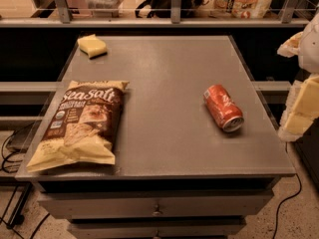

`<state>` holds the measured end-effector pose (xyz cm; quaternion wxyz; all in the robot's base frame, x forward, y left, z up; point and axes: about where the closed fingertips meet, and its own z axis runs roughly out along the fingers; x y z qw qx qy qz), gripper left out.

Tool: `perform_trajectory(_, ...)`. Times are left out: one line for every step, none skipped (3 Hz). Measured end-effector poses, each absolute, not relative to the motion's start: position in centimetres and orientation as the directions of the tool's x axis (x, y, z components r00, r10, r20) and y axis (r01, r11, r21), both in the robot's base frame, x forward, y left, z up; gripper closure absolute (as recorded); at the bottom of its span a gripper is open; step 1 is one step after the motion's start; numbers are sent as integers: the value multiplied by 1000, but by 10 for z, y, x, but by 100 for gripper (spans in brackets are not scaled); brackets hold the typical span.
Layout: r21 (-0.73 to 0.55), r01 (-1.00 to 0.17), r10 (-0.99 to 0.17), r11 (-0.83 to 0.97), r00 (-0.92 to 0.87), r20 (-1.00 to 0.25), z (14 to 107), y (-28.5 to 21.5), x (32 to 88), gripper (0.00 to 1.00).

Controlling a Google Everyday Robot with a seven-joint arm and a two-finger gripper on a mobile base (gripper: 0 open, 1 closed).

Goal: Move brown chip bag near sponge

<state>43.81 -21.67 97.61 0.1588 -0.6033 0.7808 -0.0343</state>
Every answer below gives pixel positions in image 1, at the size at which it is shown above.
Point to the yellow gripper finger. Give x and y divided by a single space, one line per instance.
302 109
291 47

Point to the brown sea salt chip bag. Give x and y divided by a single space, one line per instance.
84 126

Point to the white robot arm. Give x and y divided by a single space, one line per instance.
308 59

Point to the printed snack bag on shelf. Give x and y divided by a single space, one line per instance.
243 9

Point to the yellow sponge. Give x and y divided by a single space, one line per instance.
92 46

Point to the red soda can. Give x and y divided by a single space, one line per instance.
227 115

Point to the grey upper drawer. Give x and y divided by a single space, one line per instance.
158 204

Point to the grey drawer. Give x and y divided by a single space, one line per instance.
157 229
158 204

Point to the clear plastic container on shelf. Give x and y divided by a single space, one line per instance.
104 8

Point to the grey lower drawer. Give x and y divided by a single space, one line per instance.
157 229

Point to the grey metal shelf rail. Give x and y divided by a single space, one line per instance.
76 14

